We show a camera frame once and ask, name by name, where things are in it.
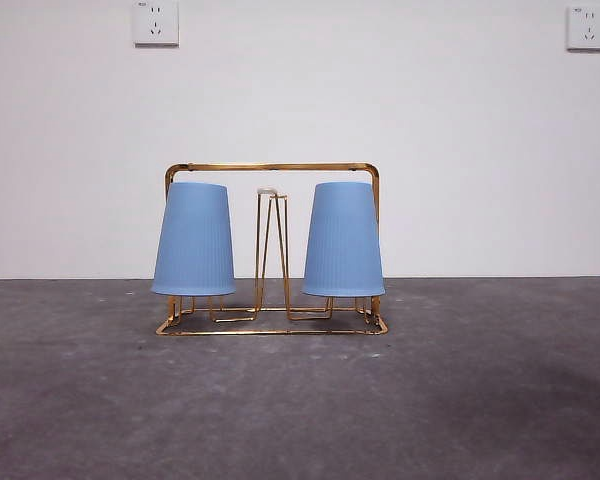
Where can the blue ribbed plastic cup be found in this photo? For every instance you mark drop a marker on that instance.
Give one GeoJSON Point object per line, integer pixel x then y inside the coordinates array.
{"type": "Point", "coordinates": [194, 240]}
{"type": "Point", "coordinates": [342, 250]}

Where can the white wall socket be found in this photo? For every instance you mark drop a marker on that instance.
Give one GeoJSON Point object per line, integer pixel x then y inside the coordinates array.
{"type": "Point", "coordinates": [587, 27]}
{"type": "Point", "coordinates": [156, 24]}

